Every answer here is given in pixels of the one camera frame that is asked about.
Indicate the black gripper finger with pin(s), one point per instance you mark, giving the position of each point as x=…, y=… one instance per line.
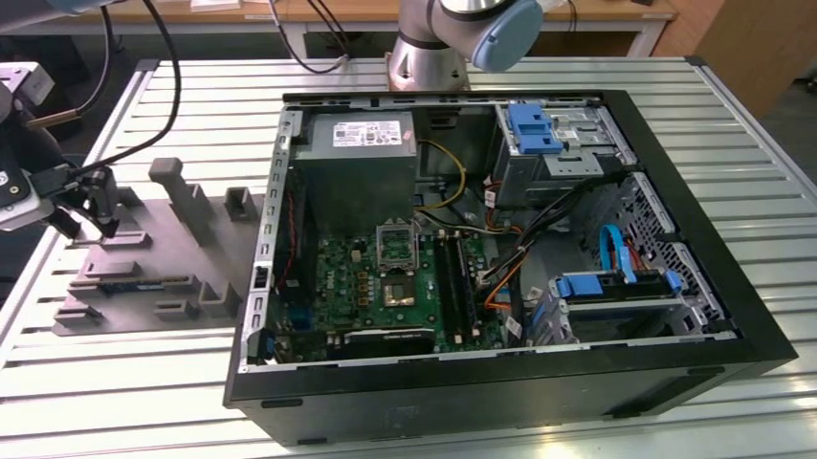
x=106, y=201
x=67, y=225

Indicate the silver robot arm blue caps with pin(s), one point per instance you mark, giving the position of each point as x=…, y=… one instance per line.
x=421, y=62

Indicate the CPU socket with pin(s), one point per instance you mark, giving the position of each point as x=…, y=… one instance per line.
x=399, y=292

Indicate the RAM stick blue label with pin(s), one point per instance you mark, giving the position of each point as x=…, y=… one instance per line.
x=131, y=287

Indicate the grey parts rack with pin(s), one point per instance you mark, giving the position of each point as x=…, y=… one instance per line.
x=172, y=268

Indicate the blue board connector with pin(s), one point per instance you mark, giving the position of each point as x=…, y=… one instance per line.
x=300, y=319

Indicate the grey power supply unit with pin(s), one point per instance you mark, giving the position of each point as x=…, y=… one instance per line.
x=358, y=186

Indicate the white box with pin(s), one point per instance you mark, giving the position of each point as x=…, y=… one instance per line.
x=215, y=5

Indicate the green motherboard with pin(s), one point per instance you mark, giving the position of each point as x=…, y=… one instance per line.
x=338, y=287

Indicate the black graphics card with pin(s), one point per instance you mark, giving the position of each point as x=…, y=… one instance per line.
x=386, y=337

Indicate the black RAM slot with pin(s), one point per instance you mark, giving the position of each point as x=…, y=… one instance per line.
x=465, y=287
x=449, y=287

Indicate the black PC case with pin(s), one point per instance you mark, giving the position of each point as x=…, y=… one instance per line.
x=446, y=401

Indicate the silver disk bay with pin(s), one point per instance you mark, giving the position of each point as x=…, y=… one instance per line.
x=574, y=165

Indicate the hard disk in blue carrier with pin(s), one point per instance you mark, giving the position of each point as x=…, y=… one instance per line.
x=583, y=286

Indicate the silver disk bay cage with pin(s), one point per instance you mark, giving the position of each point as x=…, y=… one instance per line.
x=696, y=311

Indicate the wooden cabinet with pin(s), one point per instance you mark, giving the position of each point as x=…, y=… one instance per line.
x=746, y=48

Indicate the grey box camera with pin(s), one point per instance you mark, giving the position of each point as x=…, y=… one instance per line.
x=32, y=81

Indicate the blue plastic drive bracket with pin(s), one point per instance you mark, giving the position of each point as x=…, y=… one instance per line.
x=530, y=126

